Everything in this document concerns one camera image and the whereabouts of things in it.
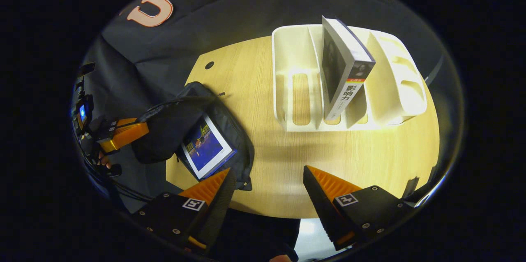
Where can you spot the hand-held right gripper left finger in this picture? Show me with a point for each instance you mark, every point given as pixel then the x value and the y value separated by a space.
pixel 218 204

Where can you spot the person's dark clothing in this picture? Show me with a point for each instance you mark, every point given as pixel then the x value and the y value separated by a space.
pixel 254 237

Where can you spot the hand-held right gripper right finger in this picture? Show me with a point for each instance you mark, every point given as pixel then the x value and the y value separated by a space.
pixel 320 204

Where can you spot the blue cover book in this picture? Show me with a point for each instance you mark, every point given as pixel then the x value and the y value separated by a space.
pixel 207 149

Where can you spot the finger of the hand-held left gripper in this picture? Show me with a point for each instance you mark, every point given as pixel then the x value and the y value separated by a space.
pixel 125 136
pixel 125 121

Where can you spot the white bookshelf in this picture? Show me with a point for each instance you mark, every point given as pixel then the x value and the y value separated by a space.
pixel 394 81

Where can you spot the grey portrait cover book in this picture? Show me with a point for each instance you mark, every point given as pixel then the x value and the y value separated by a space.
pixel 349 85

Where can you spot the black schoolbag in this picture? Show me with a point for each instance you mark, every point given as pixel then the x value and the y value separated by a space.
pixel 164 130

